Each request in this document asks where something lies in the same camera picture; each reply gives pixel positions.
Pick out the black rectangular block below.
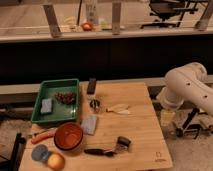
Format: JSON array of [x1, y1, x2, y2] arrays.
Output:
[[87, 78, 96, 95]]

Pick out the orange carrot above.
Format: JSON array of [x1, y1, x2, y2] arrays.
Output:
[[31, 131, 55, 144]]

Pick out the small dark metal cup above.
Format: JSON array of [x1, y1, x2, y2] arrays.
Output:
[[89, 99, 100, 112]]

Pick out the dark red grapes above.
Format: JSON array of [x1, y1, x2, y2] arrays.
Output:
[[55, 92, 76, 105]]

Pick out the orange bowl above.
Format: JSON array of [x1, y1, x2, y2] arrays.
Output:
[[54, 122, 83, 151]]

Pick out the yellow banana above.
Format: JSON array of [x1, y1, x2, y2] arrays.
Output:
[[106, 104, 130, 114]]

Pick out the red fruit on shelf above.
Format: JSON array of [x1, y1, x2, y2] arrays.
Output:
[[81, 22, 93, 31]]

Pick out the blue sponge in tray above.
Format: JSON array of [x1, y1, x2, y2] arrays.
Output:
[[40, 98, 52, 114]]

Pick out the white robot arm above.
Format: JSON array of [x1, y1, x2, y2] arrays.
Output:
[[157, 62, 213, 116]]

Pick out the black office chair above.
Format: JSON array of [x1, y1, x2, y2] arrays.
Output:
[[141, 0, 198, 29]]

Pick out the orange apple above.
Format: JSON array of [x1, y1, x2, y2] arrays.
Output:
[[47, 153, 65, 170]]

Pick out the green plastic tray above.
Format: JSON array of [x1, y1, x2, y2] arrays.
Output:
[[31, 79, 79, 124]]

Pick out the blue round lid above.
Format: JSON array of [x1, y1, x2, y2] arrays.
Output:
[[31, 144, 49, 162]]

